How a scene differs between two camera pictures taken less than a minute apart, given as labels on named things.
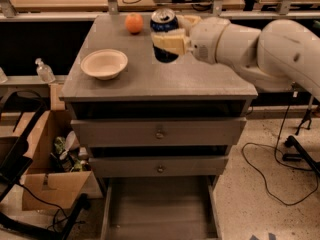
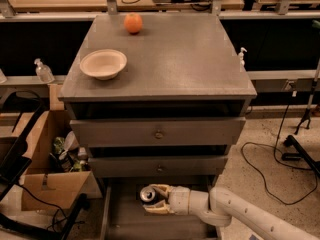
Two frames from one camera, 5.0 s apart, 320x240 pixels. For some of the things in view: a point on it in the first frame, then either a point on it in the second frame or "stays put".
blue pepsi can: [164, 19] → [148, 195]
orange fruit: [134, 23] stays put
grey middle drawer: [159, 166] stays put
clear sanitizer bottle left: [44, 72] stays put
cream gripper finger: [174, 40] → [159, 208]
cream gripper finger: [188, 21] → [162, 188]
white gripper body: [204, 39] → [178, 198]
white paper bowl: [104, 63] stays put
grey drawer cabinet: [139, 117] stays put
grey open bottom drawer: [161, 208] stays put
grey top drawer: [203, 131] stays put
